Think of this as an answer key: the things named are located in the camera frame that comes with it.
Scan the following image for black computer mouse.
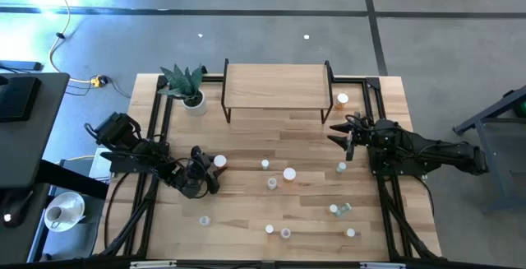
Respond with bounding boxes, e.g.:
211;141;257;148
2;189;34;228

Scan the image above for yellow floor cable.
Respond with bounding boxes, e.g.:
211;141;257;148
44;0;102;85

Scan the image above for white floor box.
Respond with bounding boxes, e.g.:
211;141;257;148
88;147;113;182

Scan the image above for dark grey desk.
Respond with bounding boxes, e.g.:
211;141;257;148
0;71;110;264

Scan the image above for silver frame bracket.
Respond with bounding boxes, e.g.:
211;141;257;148
359;262;407;269
129;260;178;269

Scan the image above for grey metal cart frame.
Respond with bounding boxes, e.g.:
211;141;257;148
451;84;526;215

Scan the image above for white mug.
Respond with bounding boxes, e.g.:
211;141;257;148
44;205;69;231

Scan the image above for black flat device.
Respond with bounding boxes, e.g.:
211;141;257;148
0;75;43;123

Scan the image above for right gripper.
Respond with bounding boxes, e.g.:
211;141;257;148
327;113;385;162

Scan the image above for snake plant in white pot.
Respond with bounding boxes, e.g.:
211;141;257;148
157;63;209;117

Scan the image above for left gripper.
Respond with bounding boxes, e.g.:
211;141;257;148
176;145;228;200

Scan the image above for wooden shelf with black legs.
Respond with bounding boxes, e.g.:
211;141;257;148
220;58;335;125

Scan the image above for black aluminium table frame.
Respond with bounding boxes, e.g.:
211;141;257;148
93;73;444;262

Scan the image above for black bar device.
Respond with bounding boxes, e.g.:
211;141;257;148
0;59;44;72

